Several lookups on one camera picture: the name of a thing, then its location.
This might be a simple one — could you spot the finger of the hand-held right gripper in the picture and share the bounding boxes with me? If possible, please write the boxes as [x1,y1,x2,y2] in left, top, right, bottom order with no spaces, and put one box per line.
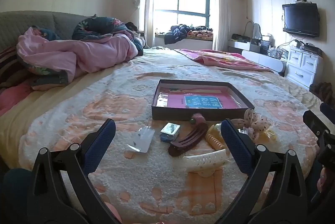
[303,110,331,141]
[320,102,335,122]

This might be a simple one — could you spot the dark red banana hair clip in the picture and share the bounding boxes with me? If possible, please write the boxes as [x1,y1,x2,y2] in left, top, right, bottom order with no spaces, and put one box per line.
[167,125,208,157]

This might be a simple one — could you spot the black wall television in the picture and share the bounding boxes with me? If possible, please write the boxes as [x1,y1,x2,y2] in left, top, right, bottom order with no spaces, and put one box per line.
[282,3,320,38]

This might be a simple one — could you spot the striped pillow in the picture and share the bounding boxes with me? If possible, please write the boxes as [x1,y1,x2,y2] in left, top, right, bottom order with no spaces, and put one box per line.
[0,46,34,88]

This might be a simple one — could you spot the pile of clothes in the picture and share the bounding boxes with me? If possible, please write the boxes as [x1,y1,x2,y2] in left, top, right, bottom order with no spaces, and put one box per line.
[164,24,214,44]

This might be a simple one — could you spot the dark brown bag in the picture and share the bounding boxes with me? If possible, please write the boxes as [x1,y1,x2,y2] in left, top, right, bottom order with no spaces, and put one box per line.
[309,82,333,101]

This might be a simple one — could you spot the person's right hand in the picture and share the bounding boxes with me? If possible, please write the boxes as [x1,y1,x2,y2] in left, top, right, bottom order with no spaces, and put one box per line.
[316,170,327,193]

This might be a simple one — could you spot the white hair claw clip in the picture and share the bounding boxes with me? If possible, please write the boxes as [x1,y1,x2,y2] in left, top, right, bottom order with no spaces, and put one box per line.
[182,149,231,178]

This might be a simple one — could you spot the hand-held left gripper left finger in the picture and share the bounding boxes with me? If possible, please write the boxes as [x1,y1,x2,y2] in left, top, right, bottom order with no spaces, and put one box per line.
[26,118,116,224]

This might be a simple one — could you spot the pink floral quilt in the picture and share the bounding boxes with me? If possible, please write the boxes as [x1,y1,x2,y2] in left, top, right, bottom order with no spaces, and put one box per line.
[16,17,144,91]

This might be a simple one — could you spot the dark shallow cardboard box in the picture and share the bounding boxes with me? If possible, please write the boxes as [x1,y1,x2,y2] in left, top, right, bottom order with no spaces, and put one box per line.
[151,79,255,121]

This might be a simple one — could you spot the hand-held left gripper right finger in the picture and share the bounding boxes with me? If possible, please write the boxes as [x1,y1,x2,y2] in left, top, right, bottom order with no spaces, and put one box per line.
[220,118,308,224]

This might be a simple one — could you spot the pink polka dot bow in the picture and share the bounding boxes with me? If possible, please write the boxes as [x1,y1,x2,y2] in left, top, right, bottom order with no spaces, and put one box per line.
[236,109,274,141]

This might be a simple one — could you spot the person's leg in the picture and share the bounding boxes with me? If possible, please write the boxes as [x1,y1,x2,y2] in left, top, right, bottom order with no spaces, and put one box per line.
[3,169,34,224]

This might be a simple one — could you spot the white drawer cabinet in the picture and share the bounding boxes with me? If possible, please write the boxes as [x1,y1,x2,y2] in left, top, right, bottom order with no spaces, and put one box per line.
[285,46,323,90]

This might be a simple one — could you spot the grey padded headboard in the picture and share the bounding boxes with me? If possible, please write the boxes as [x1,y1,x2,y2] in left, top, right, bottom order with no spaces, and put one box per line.
[0,11,92,57]

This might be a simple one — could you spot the tan spiral hair clip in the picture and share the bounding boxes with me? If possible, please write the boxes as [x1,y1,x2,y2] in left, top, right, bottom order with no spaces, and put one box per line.
[205,123,227,152]

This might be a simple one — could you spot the white sheer curtain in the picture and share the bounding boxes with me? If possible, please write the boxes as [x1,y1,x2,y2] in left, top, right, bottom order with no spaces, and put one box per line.
[133,0,157,48]
[213,0,231,51]

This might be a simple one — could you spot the clear earring packet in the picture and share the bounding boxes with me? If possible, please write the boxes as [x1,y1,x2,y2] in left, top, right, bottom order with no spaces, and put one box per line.
[126,127,155,154]

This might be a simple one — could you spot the white desk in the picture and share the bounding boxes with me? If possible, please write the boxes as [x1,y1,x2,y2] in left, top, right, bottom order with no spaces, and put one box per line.
[228,41,287,76]

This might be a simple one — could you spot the small blue box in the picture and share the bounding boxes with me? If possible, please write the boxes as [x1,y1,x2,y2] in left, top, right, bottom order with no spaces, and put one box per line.
[160,122,181,141]

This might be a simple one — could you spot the cream patterned bed blanket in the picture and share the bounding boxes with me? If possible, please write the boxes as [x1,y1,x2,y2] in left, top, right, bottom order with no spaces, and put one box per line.
[0,47,325,224]

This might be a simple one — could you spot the pink pompom hair tie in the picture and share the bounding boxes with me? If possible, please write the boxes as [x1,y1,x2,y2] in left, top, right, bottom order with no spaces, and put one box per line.
[189,113,207,126]

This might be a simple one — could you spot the pink cloth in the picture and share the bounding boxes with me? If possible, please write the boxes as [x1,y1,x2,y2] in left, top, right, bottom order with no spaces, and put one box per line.
[0,83,33,116]

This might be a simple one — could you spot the pink printed blanket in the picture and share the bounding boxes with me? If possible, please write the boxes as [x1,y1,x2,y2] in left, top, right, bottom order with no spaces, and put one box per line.
[174,49,274,73]

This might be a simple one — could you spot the yellow hair accessory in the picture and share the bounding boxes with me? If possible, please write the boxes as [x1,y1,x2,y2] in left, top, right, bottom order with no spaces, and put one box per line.
[263,128,278,143]

